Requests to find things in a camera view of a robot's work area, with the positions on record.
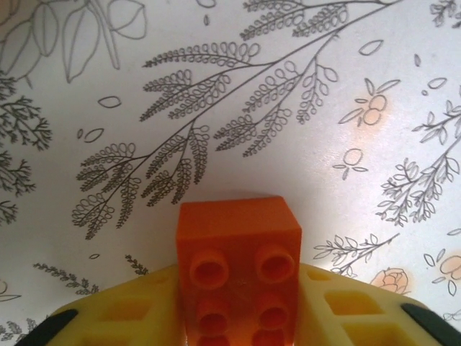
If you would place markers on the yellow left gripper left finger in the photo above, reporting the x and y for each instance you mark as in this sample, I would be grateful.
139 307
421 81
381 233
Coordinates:
144 310

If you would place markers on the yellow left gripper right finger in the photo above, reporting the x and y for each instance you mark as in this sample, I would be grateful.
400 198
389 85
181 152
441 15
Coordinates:
324 324

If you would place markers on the six-stud orange lego brick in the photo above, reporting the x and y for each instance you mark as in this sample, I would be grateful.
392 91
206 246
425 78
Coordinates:
237 230

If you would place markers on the floral patterned table cover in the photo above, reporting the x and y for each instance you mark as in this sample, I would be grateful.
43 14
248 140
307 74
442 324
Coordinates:
252 108

